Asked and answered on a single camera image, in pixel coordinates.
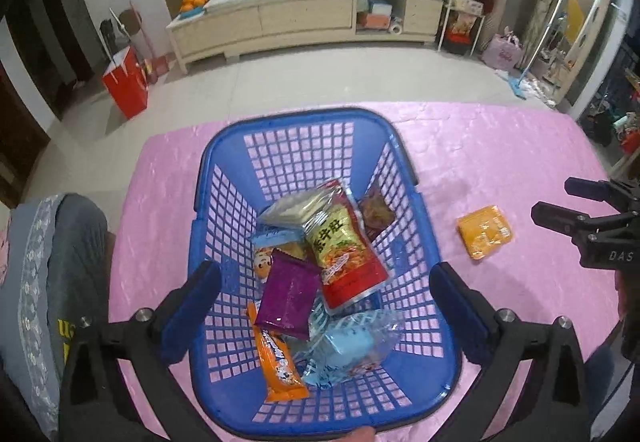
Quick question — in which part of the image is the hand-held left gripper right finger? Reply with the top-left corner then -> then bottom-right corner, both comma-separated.
428,262 -> 591,442

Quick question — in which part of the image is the arched standing mirror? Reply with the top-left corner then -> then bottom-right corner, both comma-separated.
542,0 -> 621,110

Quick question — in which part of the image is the dark red snack packet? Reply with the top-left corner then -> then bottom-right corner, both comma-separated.
357,189 -> 396,243

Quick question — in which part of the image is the small light blue snack packet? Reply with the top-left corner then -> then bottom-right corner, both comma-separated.
250,228 -> 311,283

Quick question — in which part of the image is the grey covered sofa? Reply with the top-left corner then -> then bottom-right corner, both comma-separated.
0,192 -> 112,442

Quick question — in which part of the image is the pink cloth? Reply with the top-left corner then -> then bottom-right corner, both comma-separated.
0,217 -> 13,283

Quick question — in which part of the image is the pink quilted tablecloth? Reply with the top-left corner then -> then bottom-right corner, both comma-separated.
107,102 -> 626,442

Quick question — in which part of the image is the red yellow snack packet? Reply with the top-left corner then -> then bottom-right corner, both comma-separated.
302,179 -> 391,313

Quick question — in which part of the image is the cream green snack packet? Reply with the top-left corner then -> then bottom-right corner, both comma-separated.
257,182 -> 341,230

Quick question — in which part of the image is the dark wooden door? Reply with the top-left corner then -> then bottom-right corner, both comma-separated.
7,0 -> 96,123
0,62 -> 53,210

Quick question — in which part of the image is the pink bag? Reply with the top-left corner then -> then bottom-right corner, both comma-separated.
481,33 -> 523,70

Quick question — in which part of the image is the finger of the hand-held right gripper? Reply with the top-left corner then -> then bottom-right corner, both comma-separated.
530,200 -> 618,245
564,176 -> 632,212

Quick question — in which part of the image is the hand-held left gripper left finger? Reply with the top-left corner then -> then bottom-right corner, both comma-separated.
59,260 -> 223,442

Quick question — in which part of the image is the cream TV cabinet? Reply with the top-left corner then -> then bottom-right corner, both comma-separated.
166,0 -> 446,74

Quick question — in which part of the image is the person's right forearm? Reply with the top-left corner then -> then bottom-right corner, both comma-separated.
616,272 -> 640,358

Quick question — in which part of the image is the blue mop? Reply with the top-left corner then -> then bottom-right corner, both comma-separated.
507,0 -> 571,101

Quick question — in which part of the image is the red paper bag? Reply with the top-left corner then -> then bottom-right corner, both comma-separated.
101,44 -> 149,120

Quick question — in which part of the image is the orange cartoon snack packet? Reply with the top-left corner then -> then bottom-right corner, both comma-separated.
246,302 -> 310,404

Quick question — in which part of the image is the blue plastic basket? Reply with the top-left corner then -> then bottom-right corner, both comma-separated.
187,107 -> 463,440

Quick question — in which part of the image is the purple snack packet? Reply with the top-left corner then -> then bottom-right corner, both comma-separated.
254,249 -> 323,340

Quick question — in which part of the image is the orange yellow square snack packet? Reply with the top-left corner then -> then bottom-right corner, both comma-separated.
456,205 -> 514,262

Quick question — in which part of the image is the large light blue snack packet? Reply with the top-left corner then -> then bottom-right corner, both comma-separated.
292,309 -> 405,390

